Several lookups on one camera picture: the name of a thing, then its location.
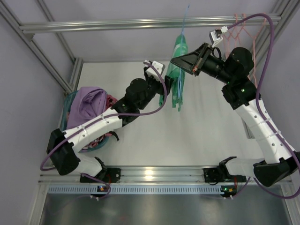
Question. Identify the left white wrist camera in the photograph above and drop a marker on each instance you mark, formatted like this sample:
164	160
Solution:
153	68

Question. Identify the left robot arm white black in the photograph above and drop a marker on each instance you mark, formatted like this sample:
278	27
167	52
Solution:
64	146

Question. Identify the left aluminium frame posts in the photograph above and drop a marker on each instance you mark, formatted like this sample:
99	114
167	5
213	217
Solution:
8	15

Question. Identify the aluminium hanging rail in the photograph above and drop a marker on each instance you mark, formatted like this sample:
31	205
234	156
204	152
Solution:
130	24

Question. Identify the blue wire hanger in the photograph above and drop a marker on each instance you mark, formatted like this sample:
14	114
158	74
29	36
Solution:
180	82

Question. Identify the pink wire hanger middle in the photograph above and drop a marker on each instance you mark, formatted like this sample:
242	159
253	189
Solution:
241	30

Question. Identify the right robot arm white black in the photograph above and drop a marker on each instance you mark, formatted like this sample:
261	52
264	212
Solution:
241	94

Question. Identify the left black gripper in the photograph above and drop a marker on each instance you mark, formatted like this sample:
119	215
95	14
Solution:
167	83

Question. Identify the pink wire hanger right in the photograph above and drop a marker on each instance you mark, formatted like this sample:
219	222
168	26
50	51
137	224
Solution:
252	77

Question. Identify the pink wire hanger left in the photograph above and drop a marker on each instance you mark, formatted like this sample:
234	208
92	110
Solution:
231	40

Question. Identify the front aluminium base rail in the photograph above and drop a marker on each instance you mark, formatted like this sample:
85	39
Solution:
144	175

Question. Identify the purple garment in basket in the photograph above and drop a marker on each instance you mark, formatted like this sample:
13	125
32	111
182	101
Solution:
88	103

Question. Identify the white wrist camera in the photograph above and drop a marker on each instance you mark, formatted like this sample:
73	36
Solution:
216	36
153	68

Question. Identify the teal laundry basket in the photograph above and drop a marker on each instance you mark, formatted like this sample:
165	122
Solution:
66	110

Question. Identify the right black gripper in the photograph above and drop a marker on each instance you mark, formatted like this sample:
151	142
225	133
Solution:
201	60

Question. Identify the pink wire hanger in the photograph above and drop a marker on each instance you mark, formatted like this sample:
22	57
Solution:
252	77
231	40
241	30

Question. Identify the slotted grey cable duct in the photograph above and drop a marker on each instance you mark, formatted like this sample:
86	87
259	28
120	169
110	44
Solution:
140	189

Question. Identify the pink red garment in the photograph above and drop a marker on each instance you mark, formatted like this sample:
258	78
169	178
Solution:
101	141

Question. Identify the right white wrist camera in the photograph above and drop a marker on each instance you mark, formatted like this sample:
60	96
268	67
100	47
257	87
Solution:
216	36

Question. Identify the green white patterned trousers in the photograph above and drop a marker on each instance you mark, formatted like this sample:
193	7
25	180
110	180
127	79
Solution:
173	72

